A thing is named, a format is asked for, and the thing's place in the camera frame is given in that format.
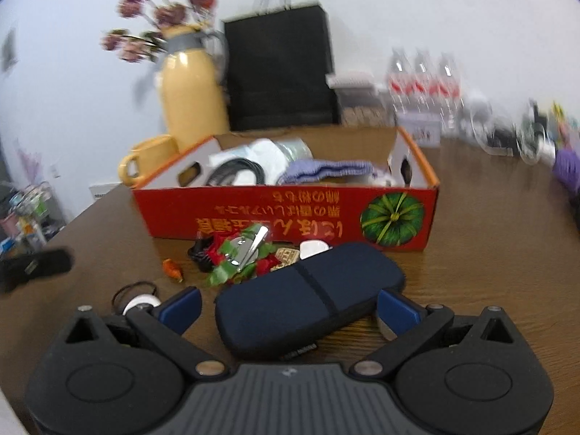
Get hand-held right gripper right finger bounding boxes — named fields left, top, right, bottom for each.
left=352, top=287, right=526, bottom=379

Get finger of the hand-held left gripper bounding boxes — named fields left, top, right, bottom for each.
left=0, top=246, right=76, bottom=294

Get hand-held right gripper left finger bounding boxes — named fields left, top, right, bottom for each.
left=54, top=286, right=229, bottom=382

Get artificial red rose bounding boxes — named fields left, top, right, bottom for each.
left=206, top=231, right=284, bottom=289

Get black usb cable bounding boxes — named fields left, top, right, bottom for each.
left=188, top=233, right=214, bottom=273

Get small white cap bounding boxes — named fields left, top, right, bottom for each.
left=299, top=241, right=331, bottom=260

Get navy zip case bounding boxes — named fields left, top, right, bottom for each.
left=214, top=242, right=407, bottom=357

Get red cardboard box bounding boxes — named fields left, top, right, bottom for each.
left=131, top=126, right=440, bottom=253

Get black braided cable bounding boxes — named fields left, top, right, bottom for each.
left=206, top=158, right=268, bottom=187

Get purple knit pouch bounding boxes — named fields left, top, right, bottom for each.
left=276, top=158, right=375, bottom=187

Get white cloth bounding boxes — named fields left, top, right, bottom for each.
left=208, top=140, right=291, bottom=182

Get small orange item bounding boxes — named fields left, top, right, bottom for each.
left=163, top=258, right=185, bottom=282

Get white round disc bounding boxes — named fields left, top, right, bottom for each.
left=112, top=281, right=162, bottom=316

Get cluttered storage rack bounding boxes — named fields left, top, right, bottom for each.
left=0, top=181, right=67, bottom=255

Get silver metal clip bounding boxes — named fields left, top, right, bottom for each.
left=227, top=229, right=271, bottom=266

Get small beige printed tag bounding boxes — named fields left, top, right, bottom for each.
left=274, top=247, right=301, bottom=266

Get yellow mug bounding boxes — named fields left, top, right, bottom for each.
left=119, top=135, right=182, bottom=189

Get grey printed tin box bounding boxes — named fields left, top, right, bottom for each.
left=396, top=113, right=443, bottom=148

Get clear container of seeds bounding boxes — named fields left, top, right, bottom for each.
left=337, top=84, right=395, bottom=128

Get yellow thermos jug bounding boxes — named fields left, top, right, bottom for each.
left=154, top=25, right=232, bottom=153

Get purple packet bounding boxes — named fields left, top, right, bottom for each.
left=553, top=147, right=580, bottom=196

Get colourful snack packet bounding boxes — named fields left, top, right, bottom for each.
left=550, top=102, right=580, bottom=146

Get black paper bag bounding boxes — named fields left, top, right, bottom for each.
left=222, top=0, right=343, bottom=132

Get dried pink flowers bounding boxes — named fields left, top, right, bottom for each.
left=100, top=0, right=219, bottom=64

